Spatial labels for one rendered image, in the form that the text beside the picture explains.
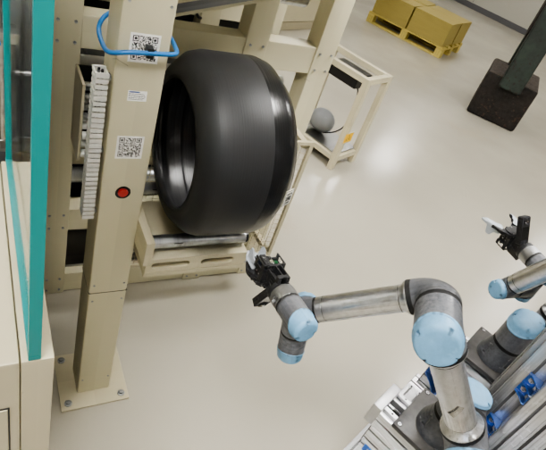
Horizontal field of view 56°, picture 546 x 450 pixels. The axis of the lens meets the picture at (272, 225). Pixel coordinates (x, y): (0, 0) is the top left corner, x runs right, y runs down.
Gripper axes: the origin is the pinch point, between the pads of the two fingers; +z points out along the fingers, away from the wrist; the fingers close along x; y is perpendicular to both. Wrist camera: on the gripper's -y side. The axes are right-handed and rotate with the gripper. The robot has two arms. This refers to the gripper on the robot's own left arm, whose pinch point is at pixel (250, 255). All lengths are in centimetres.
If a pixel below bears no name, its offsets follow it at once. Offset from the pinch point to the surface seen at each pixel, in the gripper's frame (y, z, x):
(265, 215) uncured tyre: 12.0, 3.5, -4.0
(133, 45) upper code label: 54, 18, 37
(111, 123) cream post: 32, 21, 40
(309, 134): -60, 224, -170
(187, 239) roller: -6.4, 18.7, 13.1
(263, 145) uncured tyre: 34.5, 4.9, 2.1
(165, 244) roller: -7.3, 18.3, 20.3
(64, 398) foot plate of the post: -95, 36, 46
